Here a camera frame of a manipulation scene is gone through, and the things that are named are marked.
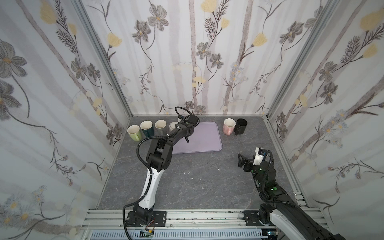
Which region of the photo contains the white ceramic mug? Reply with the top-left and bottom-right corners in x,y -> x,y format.
169,122 -> 178,133

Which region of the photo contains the grey ceramic mug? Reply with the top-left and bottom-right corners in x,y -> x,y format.
155,120 -> 167,136

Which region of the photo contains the black ceramic mug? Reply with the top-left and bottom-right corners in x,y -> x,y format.
234,118 -> 248,136

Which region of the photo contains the pink ceramic mug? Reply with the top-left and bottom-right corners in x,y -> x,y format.
223,118 -> 236,136

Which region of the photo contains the dark green ceramic mug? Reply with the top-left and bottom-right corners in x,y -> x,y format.
140,120 -> 155,138

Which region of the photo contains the light green ceramic mug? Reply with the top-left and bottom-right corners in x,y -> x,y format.
127,125 -> 142,142

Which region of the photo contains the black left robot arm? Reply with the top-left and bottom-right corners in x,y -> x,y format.
123,114 -> 200,226

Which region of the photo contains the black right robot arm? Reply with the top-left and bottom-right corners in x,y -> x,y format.
238,150 -> 344,240

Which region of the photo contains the lilac plastic tray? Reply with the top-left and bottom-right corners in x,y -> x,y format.
173,122 -> 223,154

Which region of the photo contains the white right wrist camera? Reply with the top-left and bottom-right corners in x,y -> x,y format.
253,147 -> 267,166

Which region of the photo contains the black corrugated right cable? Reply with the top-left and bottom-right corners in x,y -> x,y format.
259,149 -> 298,205

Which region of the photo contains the black corrugated cable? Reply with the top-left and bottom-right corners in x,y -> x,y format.
259,149 -> 298,205
122,106 -> 193,240

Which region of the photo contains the black corrugated left cable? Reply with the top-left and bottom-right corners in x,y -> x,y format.
122,106 -> 193,240

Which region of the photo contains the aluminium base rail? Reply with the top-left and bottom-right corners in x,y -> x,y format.
78,209 -> 278,240

